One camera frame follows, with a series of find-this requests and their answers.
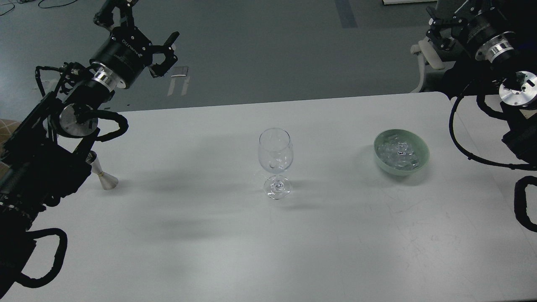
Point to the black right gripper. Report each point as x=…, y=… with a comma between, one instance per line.
x=485, y=36

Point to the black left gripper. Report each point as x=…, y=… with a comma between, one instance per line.
x=121, y=52

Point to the steel double jigger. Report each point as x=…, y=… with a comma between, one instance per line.
x=107, y=181

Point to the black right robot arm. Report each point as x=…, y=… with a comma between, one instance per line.
x=517, y=109

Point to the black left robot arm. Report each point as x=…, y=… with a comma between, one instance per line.
x=49, y=156

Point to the clear ice cubes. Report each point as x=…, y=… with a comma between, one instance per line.
x=399, y=152

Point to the clear wine glass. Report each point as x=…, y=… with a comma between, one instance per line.
x=276, y=155

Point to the white office chair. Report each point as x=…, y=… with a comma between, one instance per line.
x=430, y=66

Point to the green bowl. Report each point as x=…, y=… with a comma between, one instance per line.
x=422, y=147

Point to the plaid beige sofa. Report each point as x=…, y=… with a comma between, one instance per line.
x=7, y=128

